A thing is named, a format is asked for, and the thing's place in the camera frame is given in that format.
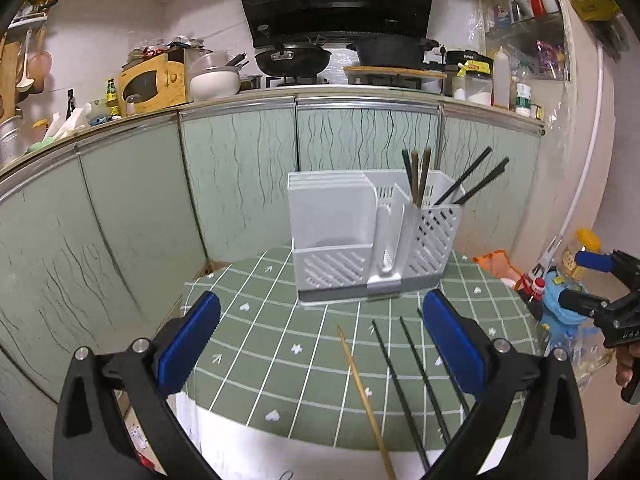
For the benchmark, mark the small clear container white powder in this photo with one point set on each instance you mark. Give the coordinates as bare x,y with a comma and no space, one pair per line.
459,90

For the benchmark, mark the white pipe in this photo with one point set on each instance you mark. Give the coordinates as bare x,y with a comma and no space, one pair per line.
595,125

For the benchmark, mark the blue plastic bag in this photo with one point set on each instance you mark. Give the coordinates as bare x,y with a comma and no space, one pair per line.
560,310

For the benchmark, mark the large clear container white powder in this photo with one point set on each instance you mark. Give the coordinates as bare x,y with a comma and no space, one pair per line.
479,95

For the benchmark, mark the person's right hand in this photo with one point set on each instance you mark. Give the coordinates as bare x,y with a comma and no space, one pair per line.
624,362

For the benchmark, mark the metal pot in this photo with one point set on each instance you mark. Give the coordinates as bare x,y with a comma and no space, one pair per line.
10,140

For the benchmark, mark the pile of assorted packets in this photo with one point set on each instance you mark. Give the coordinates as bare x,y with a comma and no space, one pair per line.
165,50

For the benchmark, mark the wooden cutting board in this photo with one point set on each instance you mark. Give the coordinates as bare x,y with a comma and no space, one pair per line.
395,71

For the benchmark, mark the white pot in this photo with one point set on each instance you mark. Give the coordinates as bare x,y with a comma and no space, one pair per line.
212,85

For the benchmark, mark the green wavy-patterned cabinet door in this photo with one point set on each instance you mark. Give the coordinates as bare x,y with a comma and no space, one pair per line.
240,180
500,185
140,210
350,140
45,260

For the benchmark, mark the white bottle with green label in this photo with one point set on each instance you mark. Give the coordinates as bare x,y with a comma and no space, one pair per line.
523,102

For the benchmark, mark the hanging wooden board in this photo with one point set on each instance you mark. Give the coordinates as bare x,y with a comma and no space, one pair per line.
7,80

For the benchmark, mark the glass wall shelf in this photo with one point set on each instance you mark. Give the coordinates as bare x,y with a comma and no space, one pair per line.
525,27

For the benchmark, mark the dark sauce bottle red cap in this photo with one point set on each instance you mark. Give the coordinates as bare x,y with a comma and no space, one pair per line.
532,287

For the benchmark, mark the pink plastic bowl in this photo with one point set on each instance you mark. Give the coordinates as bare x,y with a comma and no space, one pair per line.
207,62

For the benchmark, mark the green glass bottle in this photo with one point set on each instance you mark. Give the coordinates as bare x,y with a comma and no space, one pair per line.
112,100

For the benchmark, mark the orange plastic bag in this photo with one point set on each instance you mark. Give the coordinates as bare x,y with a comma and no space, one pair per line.
495,267

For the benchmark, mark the white squeeze bottle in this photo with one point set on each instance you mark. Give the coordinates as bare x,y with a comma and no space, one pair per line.
501,80

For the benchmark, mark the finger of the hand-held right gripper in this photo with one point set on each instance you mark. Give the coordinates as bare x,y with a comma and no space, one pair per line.
595,261
582,302

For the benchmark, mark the gas stove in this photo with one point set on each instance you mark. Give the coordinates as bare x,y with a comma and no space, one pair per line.
300,80

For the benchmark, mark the pink hanging spatula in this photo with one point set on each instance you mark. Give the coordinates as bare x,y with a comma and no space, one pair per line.
40,67

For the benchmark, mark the yellow microwave oven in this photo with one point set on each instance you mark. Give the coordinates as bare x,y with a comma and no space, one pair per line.
150,85

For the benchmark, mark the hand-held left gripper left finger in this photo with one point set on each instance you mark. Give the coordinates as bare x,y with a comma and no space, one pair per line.
192,340

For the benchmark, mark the light wooden chopstick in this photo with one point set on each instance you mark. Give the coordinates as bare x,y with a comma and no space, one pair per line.
362,395

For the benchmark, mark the small jar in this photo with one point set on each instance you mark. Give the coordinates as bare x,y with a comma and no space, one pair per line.
537,112

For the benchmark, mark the green checked tablecloth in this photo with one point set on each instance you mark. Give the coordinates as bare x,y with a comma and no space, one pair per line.
280,320

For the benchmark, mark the white plastic utensil holder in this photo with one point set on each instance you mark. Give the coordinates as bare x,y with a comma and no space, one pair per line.
330,215

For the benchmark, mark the white hanging ladle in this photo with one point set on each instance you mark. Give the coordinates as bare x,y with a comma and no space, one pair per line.
24,77

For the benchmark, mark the purple snack packet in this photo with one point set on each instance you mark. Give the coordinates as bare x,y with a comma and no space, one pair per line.
552,60

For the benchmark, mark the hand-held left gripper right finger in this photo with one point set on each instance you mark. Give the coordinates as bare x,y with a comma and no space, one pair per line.
455,345

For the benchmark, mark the black appliance with yellow label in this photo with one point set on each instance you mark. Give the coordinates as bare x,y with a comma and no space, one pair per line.
465,56

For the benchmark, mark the yellow-lidded clear jug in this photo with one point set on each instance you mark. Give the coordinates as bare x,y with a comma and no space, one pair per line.
575,257

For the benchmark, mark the clear plastic bag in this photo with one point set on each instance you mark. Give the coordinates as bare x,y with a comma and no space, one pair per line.
585,360

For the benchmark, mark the dark brown wooden chopstick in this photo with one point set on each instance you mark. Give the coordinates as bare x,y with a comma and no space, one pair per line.
424,170

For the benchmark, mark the black wok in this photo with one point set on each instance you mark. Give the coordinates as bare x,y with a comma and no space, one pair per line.
292,60

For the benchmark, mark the black cooking pot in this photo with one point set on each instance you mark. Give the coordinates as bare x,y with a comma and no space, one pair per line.
390,50

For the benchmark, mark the black range hood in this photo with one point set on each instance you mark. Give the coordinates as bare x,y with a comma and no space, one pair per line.
330,5

